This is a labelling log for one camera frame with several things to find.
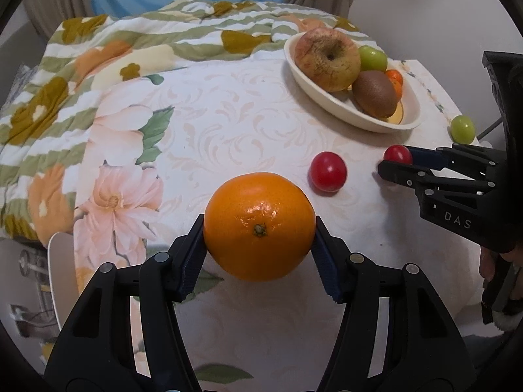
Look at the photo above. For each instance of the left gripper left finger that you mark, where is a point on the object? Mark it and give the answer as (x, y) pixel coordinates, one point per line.
(94, 350)

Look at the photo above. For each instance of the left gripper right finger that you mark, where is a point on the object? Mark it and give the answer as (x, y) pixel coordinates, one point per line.
(396, 334)

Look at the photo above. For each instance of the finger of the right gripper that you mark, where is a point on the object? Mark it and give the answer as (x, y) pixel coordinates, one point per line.
(426, 158)
(409, 176)

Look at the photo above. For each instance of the red cherry tomato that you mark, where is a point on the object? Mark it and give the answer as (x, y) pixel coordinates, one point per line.
(328, 172)
(399, 154)

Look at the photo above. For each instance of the green apple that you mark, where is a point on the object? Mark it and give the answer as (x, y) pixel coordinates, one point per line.
(372, 59)
(462, 129)

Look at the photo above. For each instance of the brown kiwi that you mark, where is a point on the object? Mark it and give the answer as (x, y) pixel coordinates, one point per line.
(375, 94)

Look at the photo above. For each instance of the wrinkled red yellow apple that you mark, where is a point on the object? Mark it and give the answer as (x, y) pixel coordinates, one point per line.
(329, 58)

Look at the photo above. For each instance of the large orange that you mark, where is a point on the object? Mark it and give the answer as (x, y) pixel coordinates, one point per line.
(259, 226)

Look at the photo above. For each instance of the person's right hand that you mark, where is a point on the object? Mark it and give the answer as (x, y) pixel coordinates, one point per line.
(488, 266)

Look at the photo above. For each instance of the cream yellow bowl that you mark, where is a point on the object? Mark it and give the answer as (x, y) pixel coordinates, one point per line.
(343, 106)

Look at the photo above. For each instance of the small orange in bowl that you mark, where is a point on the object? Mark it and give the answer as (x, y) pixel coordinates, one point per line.
(397, 80)

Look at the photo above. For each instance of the green apple in bowl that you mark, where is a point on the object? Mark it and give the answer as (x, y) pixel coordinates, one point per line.
(372, 59)

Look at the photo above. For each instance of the floral white tablecloth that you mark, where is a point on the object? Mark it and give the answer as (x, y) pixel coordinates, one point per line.
(231, 118)

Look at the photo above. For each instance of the green striped floral quilt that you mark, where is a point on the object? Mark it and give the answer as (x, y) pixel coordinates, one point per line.
(80, 109)

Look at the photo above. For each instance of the grey patterned pillow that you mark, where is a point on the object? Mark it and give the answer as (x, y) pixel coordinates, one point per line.
(23, 75)

